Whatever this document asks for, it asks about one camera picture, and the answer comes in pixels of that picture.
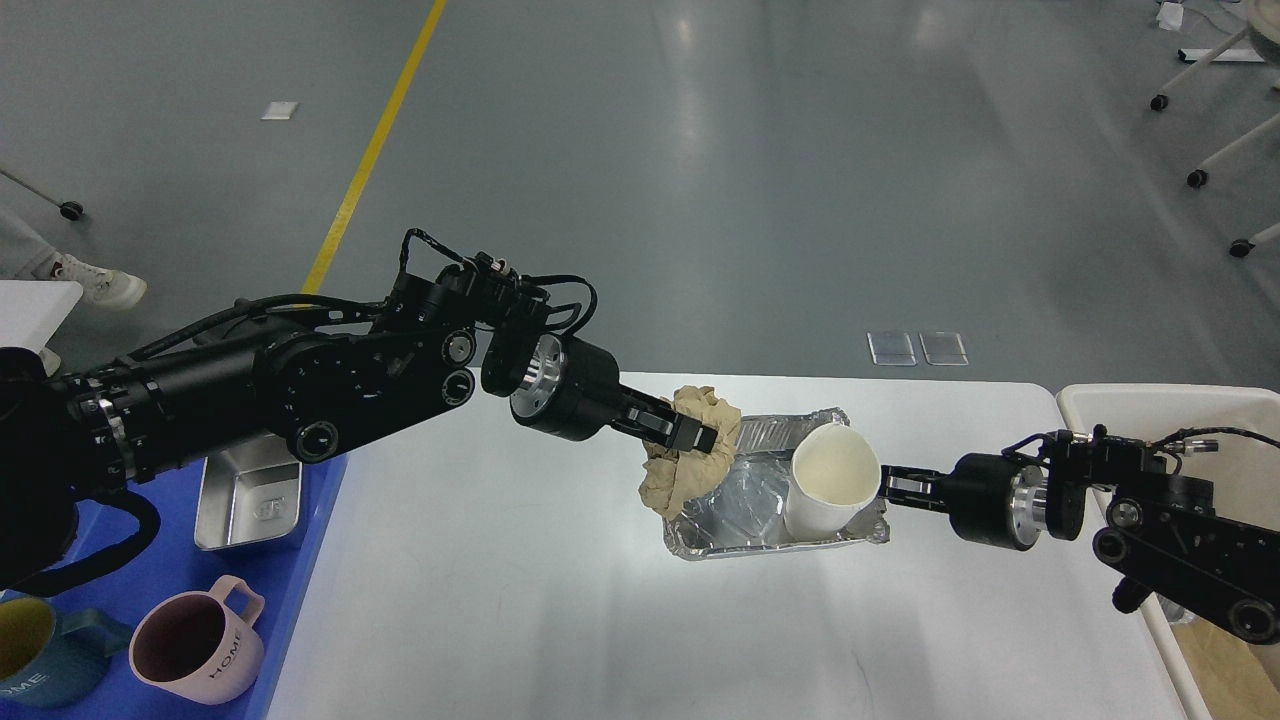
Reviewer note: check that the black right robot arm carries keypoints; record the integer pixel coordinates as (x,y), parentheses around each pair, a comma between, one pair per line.
(1160,530)

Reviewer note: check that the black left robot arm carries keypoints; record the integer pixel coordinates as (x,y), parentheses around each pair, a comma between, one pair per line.
(325,375)

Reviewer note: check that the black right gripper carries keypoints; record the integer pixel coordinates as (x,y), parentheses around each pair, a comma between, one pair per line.
(989,499)

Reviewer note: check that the right clear floor plate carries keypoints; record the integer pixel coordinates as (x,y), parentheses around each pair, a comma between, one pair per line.
(944,348)

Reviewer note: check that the white paper scrap on floor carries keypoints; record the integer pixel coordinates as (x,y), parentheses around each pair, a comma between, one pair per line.
(279,111)

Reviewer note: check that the blue plastic tray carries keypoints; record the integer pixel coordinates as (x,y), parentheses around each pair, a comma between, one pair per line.
(173,564)

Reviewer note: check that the white paper cup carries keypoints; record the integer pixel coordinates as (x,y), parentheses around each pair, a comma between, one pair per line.
(835,473)

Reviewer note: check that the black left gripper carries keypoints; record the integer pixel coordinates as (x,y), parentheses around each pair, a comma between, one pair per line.
(571,389)

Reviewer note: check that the white plastic bin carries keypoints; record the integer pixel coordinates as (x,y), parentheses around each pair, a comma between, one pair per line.
(1244,474)

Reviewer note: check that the brown paper napkin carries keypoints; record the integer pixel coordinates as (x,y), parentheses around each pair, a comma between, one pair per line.
(673,478)

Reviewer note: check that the white side table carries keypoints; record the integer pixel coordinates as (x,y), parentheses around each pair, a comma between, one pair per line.
(32,311)

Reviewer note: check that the left clear floor plate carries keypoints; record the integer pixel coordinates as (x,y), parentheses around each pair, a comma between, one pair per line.
(891,348)

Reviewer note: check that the person in grey trousers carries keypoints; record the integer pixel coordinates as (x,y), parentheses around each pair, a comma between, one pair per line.
(27,256)

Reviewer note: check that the pink mug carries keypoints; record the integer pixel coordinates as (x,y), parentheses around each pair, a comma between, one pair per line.
(202,646)

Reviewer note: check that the aluminium foil tray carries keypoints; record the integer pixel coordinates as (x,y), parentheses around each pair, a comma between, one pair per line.
(743,516)

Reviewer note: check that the blue mug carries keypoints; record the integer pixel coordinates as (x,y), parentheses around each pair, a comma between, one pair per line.
(53,659)

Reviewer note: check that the black caster left stand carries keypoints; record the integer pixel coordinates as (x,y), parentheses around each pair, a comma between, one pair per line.
(69,209)

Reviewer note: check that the stainless steel rectangular container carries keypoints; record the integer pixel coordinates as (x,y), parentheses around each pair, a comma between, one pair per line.
(251,496)

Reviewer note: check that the clear floor plate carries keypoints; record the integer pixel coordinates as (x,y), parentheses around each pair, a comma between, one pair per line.
(944,348)
(891,348)

